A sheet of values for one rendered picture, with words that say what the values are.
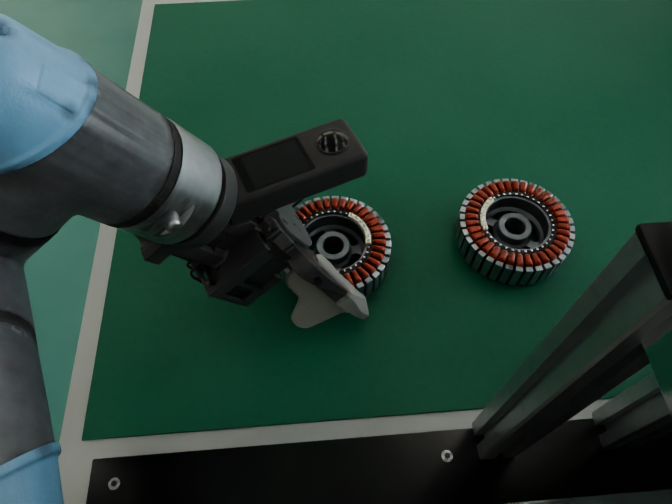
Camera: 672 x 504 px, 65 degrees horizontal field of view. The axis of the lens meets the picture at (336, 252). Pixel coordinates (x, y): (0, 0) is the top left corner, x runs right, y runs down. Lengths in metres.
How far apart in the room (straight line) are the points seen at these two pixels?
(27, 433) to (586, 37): 0.78
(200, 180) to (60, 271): 1.25
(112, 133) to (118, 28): 1.95
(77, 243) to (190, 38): 0.92
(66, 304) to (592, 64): 1.27
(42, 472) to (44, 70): 0.18
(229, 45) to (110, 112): 0.50
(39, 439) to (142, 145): 0.15
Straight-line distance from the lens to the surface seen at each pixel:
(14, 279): 0.33
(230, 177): 0.37
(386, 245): 0.51
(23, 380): 0.29
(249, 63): 0.75
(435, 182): 0.61
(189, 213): 0.34
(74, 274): 1.55
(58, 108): 0.28
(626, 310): 0.24
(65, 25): 2.33
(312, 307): 0.46
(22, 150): 0.28
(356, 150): 0.40
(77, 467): 0.52
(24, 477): 0.27
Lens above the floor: 1.21
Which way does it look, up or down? 58 degrees down
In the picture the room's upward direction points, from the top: straight up
